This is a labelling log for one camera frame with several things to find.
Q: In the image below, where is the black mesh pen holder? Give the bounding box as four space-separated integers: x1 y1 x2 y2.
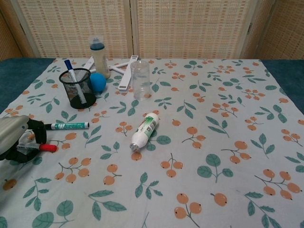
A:
58 68 98 110

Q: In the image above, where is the floral fruit print tablecloth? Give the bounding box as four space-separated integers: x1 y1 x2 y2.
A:
0 57 304 228

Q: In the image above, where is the blue ball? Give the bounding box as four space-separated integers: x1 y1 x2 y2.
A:
90 72 106 92

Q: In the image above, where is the white folding laptop stand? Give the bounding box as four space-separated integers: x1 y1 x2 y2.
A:
83 55 140 92

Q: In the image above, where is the bamboo folding screen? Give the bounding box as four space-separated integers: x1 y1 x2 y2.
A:
0 0 304 60

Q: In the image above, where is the milky bottle with blue cap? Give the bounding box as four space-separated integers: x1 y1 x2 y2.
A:
89 36 111 79

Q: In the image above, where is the red capped marker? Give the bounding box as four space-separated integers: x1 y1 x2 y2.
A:
16 143 57 153

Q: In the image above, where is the blue capped marker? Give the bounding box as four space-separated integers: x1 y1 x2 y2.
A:
64 59 87 105

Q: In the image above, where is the clear plastic cup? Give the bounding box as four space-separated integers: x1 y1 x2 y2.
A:
130 60 152 100

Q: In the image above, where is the white bottle with green label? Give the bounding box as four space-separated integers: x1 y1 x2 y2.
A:
129 112 160 152

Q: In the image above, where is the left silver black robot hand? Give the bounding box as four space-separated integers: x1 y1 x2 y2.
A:
0 114 48 165

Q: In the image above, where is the black capped green label marker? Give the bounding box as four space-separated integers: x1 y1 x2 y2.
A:
45 121 90 131

